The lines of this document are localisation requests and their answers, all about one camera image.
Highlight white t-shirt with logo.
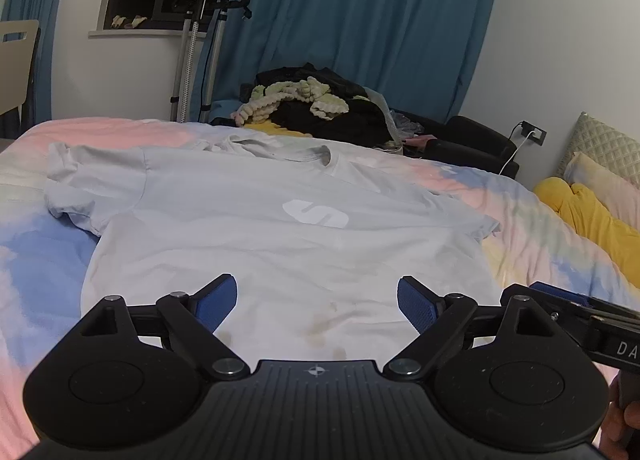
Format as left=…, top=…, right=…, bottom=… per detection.
left=44, top=142, right=503, bottom=361

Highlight beige gloves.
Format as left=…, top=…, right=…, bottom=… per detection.
left=111, top=14, right=149, bottom=31

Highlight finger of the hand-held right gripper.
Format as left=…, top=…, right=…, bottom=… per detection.
left=530, top=282, right=640, bottom=321

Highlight yellow cloth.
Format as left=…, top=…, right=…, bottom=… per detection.
left=245, top=120, right=301, bottom=137

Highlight pastel pillow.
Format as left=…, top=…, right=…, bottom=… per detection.
left=565, top=152, right=640, bottom=231

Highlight pile of black clothes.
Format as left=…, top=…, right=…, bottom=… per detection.
left=240, top=64, right=401, bottom=148

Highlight wide blue curtain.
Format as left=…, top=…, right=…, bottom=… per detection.
left=192, top=0, right=503, bottom=135

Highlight cream fuzzy blanket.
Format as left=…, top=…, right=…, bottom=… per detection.
left=230, top=76, right=351, bottom=128

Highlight person's right hand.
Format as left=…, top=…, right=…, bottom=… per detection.
left=599, top=380, right=640, bottom=460

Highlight white shirt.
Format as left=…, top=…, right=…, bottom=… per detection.
left=200, top=131, right=301, bottom=153

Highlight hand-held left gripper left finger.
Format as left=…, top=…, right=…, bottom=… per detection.
left=75, top=274, right=251, bottom=382

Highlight crumpled clear plastic wrap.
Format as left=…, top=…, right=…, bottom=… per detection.
left=391, top=110, right=426, bottom=137

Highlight black sofa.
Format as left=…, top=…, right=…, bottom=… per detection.
left=210, top=100, right=521, bottom=181

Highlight pastel tie-dye duvet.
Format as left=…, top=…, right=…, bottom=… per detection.
left=0, top=117, right=640, bottom=460

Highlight standing garment steamer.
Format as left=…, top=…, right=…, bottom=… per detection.
left=170, top=0, right=253, bottom=125

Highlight yellow plush toy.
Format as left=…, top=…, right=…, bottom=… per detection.
left=532, top=177, right=640, bottom=291

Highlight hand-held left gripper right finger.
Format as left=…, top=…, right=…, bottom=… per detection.
left=384, top=276, right=561, bottom=382

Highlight black wall socket with charger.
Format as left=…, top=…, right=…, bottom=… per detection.
left=520, top=121, right=547, bottom=145

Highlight quilted cream pillow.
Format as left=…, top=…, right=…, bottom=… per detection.
left=555, top=112, right=640, bottom=191

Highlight white charging cable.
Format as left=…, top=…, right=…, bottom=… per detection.
left=497, top=129, right=537, bottom=175

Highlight beige chair with black frame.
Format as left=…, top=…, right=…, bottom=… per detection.
left=0, top=20, right=41, bottom=138

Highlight white window sill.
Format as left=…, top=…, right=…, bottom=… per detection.
left=89, top=27, right=208, bottom=41

